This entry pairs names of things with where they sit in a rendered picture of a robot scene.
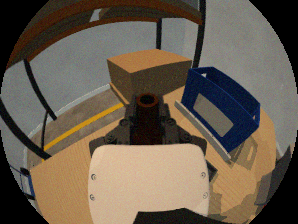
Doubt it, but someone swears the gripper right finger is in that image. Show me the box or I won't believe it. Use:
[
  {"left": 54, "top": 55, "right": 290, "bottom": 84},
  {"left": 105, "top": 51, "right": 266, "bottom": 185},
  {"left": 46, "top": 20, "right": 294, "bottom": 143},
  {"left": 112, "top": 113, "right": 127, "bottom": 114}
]
[{"left": 157, "top": 94, "right": 207, "bottom": 156}]

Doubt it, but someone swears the blue divided crate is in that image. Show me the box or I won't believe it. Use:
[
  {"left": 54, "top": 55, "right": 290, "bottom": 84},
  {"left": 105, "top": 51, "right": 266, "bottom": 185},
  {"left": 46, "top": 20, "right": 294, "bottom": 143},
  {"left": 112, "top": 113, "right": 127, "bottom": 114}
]
[{"left": 181, "top": 67, "right": 260, "bottom": 153}]

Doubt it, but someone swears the brown glass bottle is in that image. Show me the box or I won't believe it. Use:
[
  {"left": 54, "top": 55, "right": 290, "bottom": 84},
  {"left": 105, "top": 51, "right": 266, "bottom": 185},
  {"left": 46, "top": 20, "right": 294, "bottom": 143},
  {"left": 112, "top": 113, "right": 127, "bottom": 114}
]
[{"left": 134, "top": 93, "right": 162, "bottom": 145}]

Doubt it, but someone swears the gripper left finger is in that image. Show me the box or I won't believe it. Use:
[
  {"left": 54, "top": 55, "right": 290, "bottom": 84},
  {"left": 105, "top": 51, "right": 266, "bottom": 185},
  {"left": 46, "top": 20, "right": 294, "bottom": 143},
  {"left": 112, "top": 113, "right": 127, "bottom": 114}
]
[{"left": 89, "top": 95, "right": 138, "bottom": 158}]

